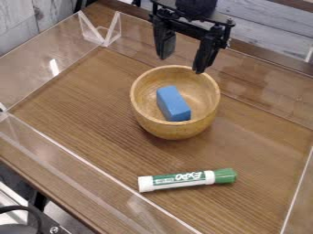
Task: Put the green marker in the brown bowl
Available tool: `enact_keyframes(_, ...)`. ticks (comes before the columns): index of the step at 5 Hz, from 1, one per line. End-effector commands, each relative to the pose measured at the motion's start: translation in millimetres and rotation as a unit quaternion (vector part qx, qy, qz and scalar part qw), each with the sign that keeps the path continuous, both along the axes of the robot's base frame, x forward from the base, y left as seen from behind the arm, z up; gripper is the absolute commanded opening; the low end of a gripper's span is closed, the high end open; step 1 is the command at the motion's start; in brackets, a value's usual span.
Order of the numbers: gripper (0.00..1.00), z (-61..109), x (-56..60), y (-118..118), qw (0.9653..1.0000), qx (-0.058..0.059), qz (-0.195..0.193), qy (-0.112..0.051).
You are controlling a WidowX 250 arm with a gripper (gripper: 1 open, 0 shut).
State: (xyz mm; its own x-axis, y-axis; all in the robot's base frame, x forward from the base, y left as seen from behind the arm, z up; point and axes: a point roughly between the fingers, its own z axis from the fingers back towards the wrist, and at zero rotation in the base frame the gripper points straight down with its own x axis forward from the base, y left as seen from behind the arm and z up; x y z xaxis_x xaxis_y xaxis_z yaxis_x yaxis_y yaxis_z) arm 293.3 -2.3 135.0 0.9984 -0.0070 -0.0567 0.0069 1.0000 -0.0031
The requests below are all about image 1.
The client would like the black cable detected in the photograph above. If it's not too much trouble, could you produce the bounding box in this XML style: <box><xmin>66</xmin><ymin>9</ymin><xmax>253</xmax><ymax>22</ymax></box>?
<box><xmin>0</xmin><ymin>205</ymin><xmax>44</xmax><ymax>234</ymax></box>

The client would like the blue foam block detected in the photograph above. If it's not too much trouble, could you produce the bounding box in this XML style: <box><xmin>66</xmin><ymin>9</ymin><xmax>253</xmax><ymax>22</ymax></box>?
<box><xmin>157</xmin><ymin>86</ymin><xmax>191</xmax><ymax>122</ymax></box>

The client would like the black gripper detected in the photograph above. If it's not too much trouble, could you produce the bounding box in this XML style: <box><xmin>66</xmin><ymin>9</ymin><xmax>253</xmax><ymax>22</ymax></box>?
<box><xmin>150</xmin><ymin>0</ymin><xmax>236</xmax><ymax>74</ymax></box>

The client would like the clear acrylic corner bracket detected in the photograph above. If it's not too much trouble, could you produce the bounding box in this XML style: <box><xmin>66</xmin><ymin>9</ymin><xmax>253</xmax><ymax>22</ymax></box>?
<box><xmin>78</xmin><ymin>11</ymin><xmax>121</xmax><ymax>48</ymax></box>

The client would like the brown wooden bowl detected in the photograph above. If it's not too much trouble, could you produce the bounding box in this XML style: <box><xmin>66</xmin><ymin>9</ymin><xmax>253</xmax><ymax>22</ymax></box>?
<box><xmin>130</xmin><ymin>65</ymin><xmax>221</xmax><ymax>140</ymax></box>

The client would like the green Expo marker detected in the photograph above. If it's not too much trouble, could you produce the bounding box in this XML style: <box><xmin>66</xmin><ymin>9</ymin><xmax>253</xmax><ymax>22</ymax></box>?
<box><xmin>138</xmin><ymin>168</ymin><xmax>237</xmax><ymax>193</ymax></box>

